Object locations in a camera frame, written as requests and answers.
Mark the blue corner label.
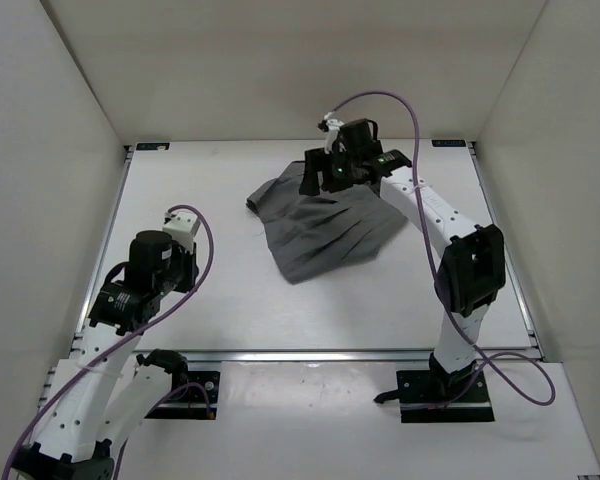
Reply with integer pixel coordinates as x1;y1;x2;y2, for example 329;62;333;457
431;139;466;148
135;142;170;151

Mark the left blue corner label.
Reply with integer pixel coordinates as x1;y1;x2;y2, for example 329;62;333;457
135;142;170;151

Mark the grey pleated skirt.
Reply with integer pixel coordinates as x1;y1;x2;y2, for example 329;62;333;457
246;161;407;284

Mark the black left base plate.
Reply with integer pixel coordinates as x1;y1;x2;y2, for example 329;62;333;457
145;370;221;421

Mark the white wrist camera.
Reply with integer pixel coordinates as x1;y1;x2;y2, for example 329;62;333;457
162;211;201;253
318;111;344;154

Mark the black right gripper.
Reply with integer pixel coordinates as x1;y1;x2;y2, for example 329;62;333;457
302;146;361;197

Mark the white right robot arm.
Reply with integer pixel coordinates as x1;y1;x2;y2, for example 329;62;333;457
299;114;506;406

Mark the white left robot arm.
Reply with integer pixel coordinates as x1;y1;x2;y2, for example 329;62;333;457
2;226;200;479

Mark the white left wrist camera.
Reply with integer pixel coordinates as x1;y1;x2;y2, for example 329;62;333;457
162;211;201;253

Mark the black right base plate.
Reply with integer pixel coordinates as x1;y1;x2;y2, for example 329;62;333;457
396;370;495;424

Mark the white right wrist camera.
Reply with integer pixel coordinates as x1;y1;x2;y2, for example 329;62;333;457
318;111;344;154

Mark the right blue corner label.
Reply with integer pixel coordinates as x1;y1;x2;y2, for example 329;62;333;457
431;139;466;148

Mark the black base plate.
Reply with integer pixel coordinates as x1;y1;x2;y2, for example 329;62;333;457
396;370;495;424
145;370;221;421

